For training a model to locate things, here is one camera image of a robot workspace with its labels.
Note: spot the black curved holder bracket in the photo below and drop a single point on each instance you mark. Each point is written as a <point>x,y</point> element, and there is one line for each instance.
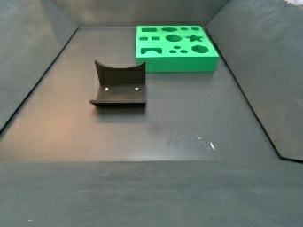
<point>122,85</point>

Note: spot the green shape sorter block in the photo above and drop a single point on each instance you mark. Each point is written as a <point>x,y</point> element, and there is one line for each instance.
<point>174,49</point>

